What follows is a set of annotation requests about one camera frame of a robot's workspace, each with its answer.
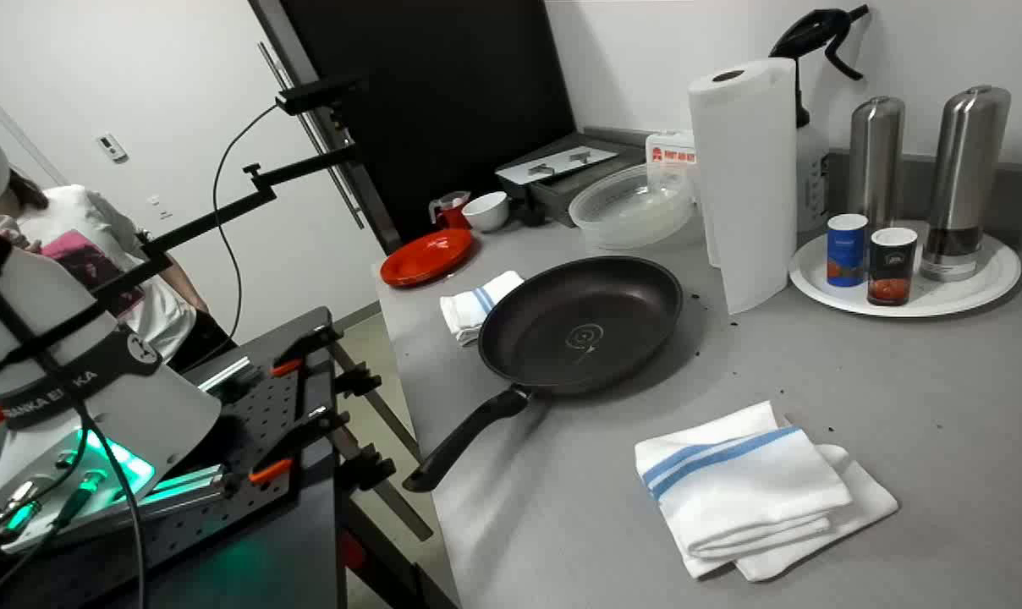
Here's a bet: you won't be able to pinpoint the blue label spice jar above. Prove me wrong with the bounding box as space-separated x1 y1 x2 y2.
822 211 874 293

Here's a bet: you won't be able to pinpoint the white round tray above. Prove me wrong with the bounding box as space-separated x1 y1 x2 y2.
788 227 1022 322

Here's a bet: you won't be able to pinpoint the red plate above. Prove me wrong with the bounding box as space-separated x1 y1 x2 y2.
377 227 485 293

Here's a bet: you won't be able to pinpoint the person in white shirt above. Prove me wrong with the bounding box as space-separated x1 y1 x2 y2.
8 167 203 365

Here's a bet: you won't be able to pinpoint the black frying pan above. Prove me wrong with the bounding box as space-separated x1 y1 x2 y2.
400 254 691 494

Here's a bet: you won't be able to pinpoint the tall steel grinder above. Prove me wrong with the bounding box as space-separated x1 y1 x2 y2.
922 81 1015 285

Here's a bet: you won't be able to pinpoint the white wall switch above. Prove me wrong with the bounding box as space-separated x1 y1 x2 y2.
94 132 133 167

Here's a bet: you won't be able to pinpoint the short steel grinder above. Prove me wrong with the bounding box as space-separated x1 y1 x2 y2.
845 94 907 233

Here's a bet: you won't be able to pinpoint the white dish cloth blue stripes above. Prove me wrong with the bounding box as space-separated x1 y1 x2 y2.
633 400 856 582

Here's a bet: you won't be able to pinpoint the black flat countertop appliance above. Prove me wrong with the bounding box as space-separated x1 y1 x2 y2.
495 132 646 227

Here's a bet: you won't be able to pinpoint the small white bowl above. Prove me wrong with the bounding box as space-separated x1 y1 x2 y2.
460 191 515 236

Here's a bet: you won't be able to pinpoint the black cable bundle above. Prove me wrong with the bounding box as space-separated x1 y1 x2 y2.
0 400 151 609

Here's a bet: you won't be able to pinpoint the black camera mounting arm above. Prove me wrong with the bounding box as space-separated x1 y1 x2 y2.
81 141 361 316

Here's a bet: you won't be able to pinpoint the white paper towel roll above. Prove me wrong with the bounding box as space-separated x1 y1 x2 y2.
687 58 803 320

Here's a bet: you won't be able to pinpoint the spray bottle black trigger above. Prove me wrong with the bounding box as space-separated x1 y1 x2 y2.
767 5 875 236

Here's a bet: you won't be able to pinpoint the dark red spice jar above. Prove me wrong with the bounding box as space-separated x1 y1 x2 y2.
862 224 924 307

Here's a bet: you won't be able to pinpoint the black perforated robot table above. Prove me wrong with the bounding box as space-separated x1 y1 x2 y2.
0 304 353 609

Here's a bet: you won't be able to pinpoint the black stereo camera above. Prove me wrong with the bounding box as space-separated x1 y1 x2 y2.
275 74 369 119

